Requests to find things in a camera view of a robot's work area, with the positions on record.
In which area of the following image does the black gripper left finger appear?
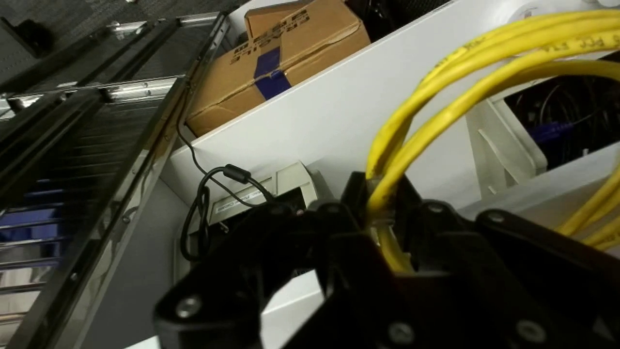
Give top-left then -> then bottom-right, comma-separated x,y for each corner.
154,197 -> 394,349

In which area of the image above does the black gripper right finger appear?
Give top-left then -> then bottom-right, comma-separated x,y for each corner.
342,168 -> 620,349

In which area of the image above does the yellow cable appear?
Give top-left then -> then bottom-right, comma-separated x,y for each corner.
363,5 -> 620,274

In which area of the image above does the cardboard box with blue tape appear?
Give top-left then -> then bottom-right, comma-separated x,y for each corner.
185,0 -> 375,137

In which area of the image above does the grey storage bin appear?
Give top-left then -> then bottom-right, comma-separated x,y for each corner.
204,160 -> 322,224
464,50 -> 620,199

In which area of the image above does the white metal shelf unit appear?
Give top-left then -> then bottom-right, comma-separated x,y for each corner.
161,0 -> 620,349

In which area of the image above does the thin black cable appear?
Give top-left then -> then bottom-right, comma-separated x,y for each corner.
175,121 -> 280,263

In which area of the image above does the black cable bundle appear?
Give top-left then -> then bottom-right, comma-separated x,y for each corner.
502,53 -> 620,170

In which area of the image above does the chrome wire rack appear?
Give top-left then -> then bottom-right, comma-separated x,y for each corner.
0,0 -> 229,349

